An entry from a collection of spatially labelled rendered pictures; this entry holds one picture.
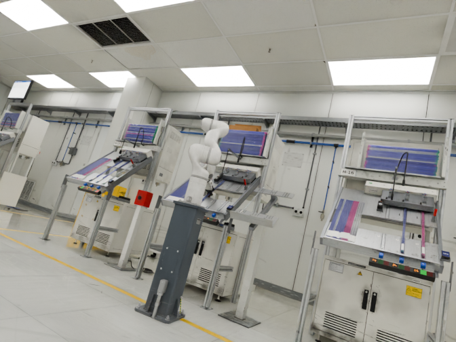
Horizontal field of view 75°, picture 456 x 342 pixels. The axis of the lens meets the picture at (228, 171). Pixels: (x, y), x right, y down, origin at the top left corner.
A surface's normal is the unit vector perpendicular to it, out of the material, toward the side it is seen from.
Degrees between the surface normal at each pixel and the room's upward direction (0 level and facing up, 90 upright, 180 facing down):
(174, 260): 90
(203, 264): 90
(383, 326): 90
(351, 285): 90
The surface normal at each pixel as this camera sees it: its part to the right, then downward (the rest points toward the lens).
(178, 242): -0.29, -0.27
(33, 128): 0.87, 0.13
